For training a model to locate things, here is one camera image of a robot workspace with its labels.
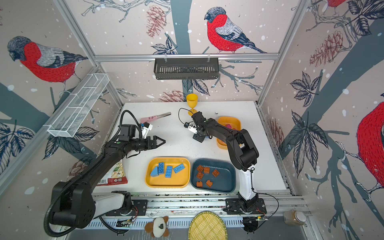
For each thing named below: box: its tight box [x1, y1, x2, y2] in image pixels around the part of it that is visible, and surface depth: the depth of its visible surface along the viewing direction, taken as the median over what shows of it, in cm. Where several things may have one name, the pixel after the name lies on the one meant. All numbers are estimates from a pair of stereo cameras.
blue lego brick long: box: [158, 162, 165, 175], surface depth 87 cm
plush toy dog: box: [144, 216, 169, 238], surface depth 68 cm
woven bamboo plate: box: [188, 211, 228, 240], surface depth 69 cm
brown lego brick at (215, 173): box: [212, 169, 220, 178], surface depth 85 cm
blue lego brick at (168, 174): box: [165, 166, 173, 178], surface depth 85 cm
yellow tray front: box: [145, 157, 191, 188], surface depth 85 cm
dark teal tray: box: [190, 158, 236, 193], surface depth 85 cm
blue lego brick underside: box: [173, 163, 186, 174], surface depth 88 cm
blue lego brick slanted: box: [150, 166, 159, 178], surface depth 85 cm
